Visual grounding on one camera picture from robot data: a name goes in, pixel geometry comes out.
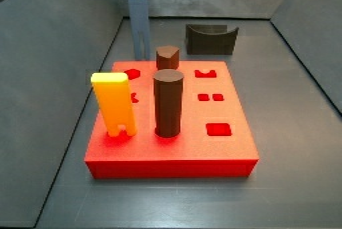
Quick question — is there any short dark brown peg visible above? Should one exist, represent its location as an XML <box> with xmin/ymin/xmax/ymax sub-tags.
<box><xmin>157</xmin><ymin>46</ymin><xmax>179</xmax><ymax>70</ymax></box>

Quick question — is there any dark grey curved block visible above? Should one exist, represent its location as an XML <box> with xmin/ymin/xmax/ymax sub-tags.
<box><xmin>186</xmin><ymin>24</ymin><xmax>239</xmax><ymax>55</ymax></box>

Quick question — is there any tall dark brown cylinder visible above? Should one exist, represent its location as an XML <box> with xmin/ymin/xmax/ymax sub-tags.
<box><xmin>154</xmin><ymin>69</ymin><xmax>185</xmax><ymax>138</ymax></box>

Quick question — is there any yellow double-square peg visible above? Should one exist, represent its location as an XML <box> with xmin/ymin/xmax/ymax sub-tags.
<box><xmin>91</xmin><ymin>72</ymin><xmax>138</xmax><ymax>137</ymax></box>

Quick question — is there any red foam peg board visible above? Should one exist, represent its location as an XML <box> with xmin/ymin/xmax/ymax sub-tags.
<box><xmin>84</xmin><ymin>61</ymin><xmax>259</xmax><ymax>179</ymax></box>

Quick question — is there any blue double-square peg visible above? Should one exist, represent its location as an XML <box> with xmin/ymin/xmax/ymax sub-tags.
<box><xmin>129</xmin><ymin>0</ymin><xmax>151</xmax><ymax>60</ymax></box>

